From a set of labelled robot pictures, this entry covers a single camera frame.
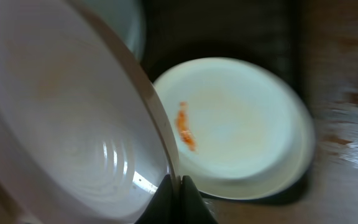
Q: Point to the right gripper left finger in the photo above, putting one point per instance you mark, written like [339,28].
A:
[159,209]

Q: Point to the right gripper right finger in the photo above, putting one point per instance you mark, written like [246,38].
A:
[193,209]

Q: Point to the white plate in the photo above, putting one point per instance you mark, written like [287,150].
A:
[84,137]
[241,132]

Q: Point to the pale blue plate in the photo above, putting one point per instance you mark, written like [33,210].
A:
[126,18]

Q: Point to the dark brown serving tray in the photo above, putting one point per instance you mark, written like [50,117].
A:
[262,32]

